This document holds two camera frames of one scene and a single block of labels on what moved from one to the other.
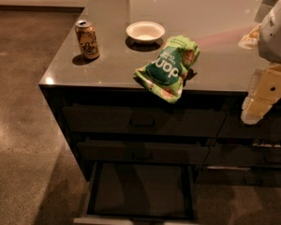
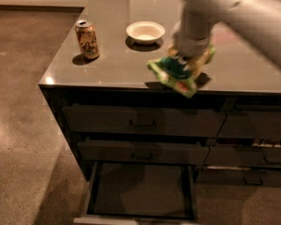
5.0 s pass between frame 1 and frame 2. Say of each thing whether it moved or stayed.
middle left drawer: stayed
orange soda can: stayed
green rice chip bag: moved
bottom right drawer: stayed
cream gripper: moved
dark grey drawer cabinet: stayed
